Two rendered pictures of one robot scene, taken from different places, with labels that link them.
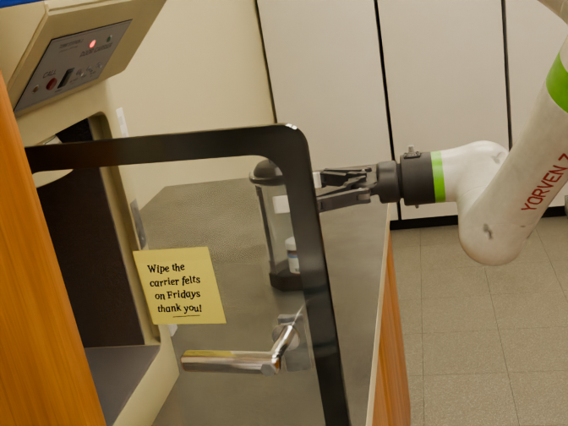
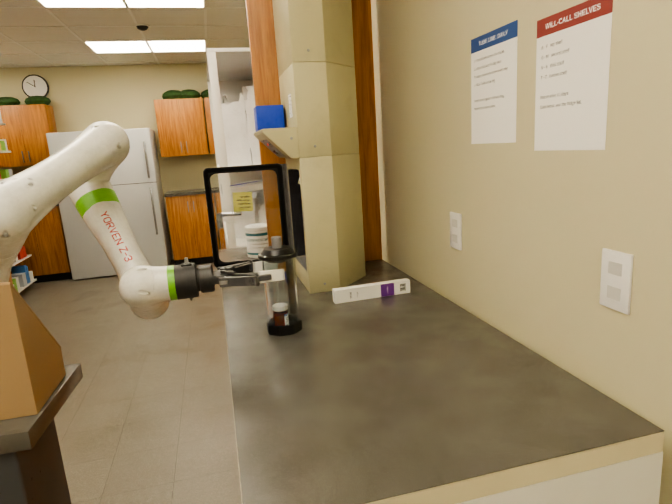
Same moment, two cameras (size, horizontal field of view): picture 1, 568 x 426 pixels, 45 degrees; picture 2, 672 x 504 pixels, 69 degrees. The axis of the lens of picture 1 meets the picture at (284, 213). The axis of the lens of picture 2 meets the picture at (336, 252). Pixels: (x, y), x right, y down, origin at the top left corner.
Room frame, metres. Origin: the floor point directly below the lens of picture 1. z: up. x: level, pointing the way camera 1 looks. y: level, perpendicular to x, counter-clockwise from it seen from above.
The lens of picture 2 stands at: (2.45, -0.46, 1.44)
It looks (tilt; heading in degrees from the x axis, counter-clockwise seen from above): 12 degrees down; 153
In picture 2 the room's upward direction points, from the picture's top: 4 degrees counter-clockwise
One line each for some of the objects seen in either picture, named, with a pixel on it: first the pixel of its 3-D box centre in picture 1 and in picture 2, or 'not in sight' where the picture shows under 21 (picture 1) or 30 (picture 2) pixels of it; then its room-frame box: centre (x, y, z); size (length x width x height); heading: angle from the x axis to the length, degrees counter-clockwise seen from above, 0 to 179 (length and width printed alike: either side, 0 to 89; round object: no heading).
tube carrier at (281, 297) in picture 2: not in sight; (280, 289); (1.21, 0.00, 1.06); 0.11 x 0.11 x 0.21
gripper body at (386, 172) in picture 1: (374, 183); (216, 277); (1.17, -0.17, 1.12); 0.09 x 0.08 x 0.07; 78
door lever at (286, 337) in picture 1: (240, 351); not in sight; (0.52, 0.06, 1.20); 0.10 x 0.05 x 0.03; 69
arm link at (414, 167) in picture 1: (415, 177); (187, 279); (1.15, -0.24, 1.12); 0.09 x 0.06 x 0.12; 168
